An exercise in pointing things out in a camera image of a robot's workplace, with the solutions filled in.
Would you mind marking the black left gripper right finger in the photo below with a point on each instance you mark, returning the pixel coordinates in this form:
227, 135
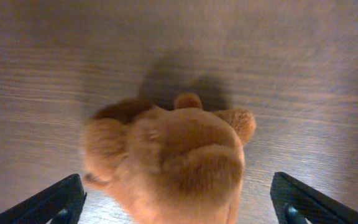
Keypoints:
296, 202

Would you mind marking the brown plush toy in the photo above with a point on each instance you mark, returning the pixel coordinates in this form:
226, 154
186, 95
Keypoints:
184, 165

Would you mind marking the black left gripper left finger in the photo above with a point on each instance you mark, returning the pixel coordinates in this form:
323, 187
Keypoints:
60, 203

